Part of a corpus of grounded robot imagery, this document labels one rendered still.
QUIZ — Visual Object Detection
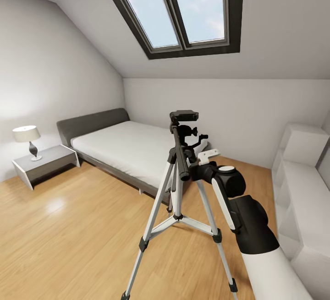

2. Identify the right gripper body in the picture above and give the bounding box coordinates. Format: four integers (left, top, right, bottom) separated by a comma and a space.
189, 161, 217, 182

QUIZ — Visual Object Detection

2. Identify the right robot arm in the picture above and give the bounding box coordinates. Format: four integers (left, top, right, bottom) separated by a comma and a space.
189, 149, 314, 300

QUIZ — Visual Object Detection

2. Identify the camera tripod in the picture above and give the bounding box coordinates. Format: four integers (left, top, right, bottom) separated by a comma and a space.
121, 110, 238, 300

